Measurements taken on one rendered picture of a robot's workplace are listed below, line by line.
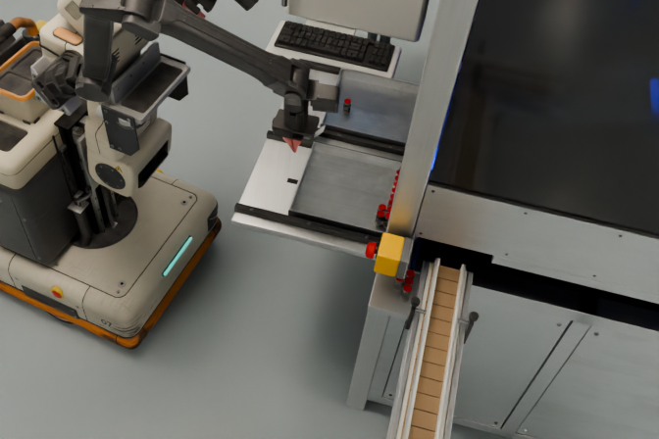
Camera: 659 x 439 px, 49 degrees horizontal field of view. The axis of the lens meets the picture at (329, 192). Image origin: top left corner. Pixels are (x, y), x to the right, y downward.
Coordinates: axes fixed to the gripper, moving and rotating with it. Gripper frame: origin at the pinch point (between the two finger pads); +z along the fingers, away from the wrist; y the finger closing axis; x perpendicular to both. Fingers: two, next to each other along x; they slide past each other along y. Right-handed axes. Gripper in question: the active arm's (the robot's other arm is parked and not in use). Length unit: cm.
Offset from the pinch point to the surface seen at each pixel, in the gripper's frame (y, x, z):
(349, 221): 15.8, -2.2, 21.1
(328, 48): -9, 73, 26
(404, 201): 29.2, -12.2, -3.6
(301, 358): 4, 0, 109
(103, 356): -64, -19, 107
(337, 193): 10.5, 6.4, 21.0
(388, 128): 19.1, 35.6, 21.4
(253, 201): -10.5, -3.1, 20.5
